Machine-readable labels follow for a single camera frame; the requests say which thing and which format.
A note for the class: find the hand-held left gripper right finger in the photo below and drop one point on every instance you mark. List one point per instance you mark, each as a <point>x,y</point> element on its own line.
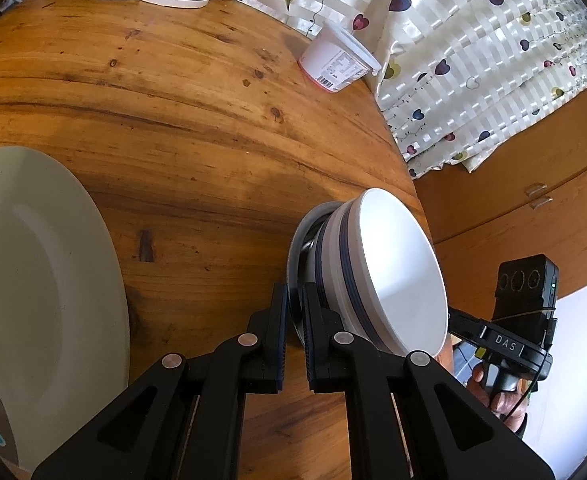
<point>310,332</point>

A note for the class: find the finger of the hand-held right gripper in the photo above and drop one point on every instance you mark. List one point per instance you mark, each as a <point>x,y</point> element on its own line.
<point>466,329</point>

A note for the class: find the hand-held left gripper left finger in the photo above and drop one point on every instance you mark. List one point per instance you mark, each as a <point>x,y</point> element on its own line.
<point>279,320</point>

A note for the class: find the white bowl with blue stripes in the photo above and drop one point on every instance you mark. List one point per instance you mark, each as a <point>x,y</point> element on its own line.
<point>398,270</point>

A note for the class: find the beige plate with blue print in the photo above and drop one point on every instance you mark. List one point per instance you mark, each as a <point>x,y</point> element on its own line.
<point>38,285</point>

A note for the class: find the person's right hand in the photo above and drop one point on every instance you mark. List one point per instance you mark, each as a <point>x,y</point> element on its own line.
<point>508,405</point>

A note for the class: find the wooden cabinet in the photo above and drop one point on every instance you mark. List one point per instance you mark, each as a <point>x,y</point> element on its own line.
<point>498,230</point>

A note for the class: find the heart print curtain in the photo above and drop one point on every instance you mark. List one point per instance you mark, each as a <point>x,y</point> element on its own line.
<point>473,60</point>

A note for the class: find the white plastic tub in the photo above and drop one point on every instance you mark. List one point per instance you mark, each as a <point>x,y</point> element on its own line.
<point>333,60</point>

